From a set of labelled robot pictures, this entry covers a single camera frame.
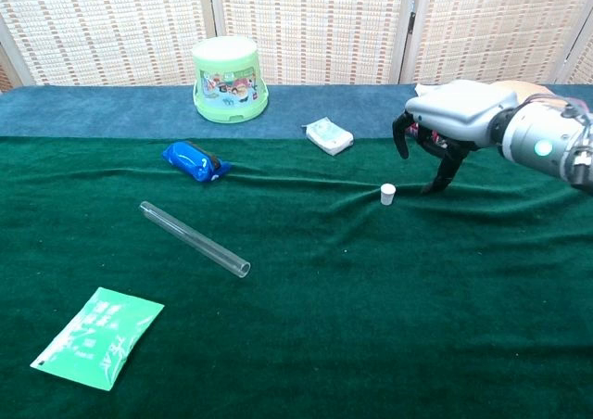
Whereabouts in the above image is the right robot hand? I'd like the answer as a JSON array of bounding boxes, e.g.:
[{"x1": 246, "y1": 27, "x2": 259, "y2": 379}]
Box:
[{"x1": 392, "y1": 79, "x2": 519, "y2": 196}]

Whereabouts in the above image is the clear glass test tube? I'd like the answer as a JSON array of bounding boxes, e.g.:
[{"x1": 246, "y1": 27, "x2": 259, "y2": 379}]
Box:
[{"x1": 139, "y1": 200, "x2": 252, "y2": 280}]

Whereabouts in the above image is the open spiral notebook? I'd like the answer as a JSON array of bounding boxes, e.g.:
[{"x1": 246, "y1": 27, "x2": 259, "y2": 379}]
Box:
[{"x1": 413, "y1": 80, "x2": 593, "y2": 114}]

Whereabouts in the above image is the white tissue pack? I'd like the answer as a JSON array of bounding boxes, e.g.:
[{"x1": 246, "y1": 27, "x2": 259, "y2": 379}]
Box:
[{"x1": 305, "y1": 117, "x2": 355, "y2": 157}]

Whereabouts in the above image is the woven folding screen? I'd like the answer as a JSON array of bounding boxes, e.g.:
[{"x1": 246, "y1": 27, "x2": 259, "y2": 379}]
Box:
[{"x1": 0, "y1": 0, "x2": 593, "y2": 94}]

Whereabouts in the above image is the dark green velvet cloth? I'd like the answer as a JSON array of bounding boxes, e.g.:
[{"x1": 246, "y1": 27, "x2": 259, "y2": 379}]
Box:
[{"x1": 0, "y1": 134, "x2": 593, "y2": 419}]

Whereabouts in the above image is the light green plastic bucket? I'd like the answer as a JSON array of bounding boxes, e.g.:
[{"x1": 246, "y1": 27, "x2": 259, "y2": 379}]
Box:
[{"x1": 191, "y1": 36, "x2": 271, "y2": 124}]

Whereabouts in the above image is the blue snack packet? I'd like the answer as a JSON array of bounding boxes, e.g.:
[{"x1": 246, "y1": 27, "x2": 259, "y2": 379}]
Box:
[{"x1": 161, "y1": 141, "x2": 233, "y2": 184}]

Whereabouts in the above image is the blue table cloth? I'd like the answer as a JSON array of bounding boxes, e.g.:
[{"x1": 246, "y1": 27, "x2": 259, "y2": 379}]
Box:
[{"x1": 0, "y1": 83, "x2": 593, "y2": 140}]

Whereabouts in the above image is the green tea pouch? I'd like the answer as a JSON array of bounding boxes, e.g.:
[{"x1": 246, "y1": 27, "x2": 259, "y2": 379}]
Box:
[{"x1": 30, "y1": 286, "x2": 166, "y2": 392}]

